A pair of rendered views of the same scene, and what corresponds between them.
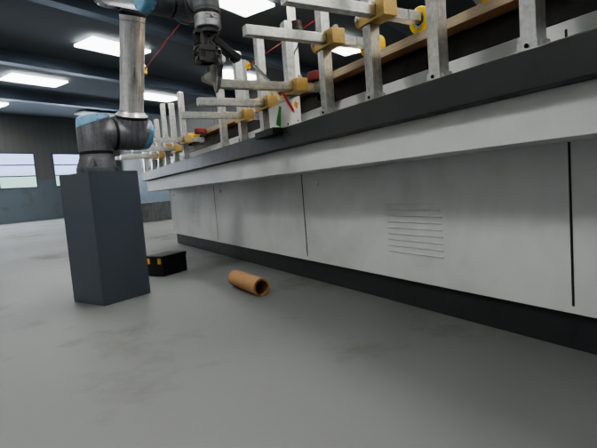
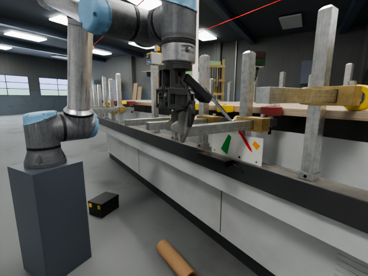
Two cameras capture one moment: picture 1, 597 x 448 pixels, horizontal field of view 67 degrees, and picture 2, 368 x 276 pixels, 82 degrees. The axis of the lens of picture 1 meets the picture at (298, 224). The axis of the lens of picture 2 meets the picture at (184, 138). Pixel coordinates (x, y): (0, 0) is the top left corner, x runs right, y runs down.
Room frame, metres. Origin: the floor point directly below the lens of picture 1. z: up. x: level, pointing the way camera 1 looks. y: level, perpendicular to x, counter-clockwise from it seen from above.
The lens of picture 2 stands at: (1.02, 0.30, 0.94)
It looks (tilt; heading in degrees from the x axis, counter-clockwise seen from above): 11 degrees down; 355
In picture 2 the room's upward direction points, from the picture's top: straight up
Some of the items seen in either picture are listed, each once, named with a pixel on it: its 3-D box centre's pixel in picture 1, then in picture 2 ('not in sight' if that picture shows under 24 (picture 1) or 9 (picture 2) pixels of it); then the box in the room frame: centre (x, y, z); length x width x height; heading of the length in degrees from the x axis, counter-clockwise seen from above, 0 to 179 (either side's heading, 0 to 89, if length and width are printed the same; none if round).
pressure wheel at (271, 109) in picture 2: (317, 85); (270, 120); (1.83, -0.12, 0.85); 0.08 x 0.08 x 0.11
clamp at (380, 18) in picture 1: (375, 14); not in sight; (1.36, -0.27, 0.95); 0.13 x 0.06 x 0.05; 30
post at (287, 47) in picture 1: (290, 84); (245, 117); (1.81, -0.01, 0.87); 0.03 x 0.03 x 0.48; 30
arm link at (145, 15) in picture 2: (187, 6); (149, 28); (1.69, 0.34, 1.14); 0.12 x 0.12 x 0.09; 39
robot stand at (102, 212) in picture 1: (106, 236); (52, 215); (2.15, 0.92, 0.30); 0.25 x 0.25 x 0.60; 55
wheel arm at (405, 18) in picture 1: (361, 8); not in sight; (1.31, -0.22, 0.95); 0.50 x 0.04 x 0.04; 120
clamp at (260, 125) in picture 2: (294, 88); (250, 123); (1.79, -0.03, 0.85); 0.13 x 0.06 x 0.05; 30
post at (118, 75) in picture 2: (183, 127); (119, 99); (3.11, 0.73, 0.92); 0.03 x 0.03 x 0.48; 30
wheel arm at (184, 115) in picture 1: (226, 116); (165, 120); (2.16, 0.30, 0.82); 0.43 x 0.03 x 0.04; 120
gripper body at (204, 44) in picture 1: (207, 47); (176, 88); (1.61, 0.27, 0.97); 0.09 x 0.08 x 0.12; 119
